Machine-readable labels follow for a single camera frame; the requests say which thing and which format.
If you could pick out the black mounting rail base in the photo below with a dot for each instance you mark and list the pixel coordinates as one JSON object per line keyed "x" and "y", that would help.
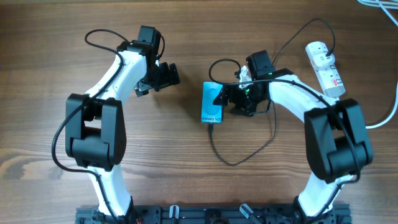
{"x": 273, "y": 213}

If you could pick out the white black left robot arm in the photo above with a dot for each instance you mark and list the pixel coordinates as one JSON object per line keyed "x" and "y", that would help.
{"x": 95, "y": 132}

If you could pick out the blue screen smartphone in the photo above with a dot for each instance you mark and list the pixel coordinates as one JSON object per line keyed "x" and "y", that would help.
{"x": 211, "y": 113}

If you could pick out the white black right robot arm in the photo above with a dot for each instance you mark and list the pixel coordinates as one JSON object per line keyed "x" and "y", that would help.
{"x": 336, "y": 139}

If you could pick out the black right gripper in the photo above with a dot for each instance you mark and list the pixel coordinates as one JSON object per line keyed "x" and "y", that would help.
{"x": 227, "y": 91}

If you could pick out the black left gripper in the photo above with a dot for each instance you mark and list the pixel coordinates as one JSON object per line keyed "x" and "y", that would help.
{"x": 167, "y": 79}

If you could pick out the white charger adapter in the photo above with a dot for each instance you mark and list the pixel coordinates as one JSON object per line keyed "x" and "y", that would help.
{"x": 322, "y": 61}

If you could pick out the white power strip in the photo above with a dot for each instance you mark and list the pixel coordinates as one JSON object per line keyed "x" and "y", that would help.
{"x": 329, "y": 79}

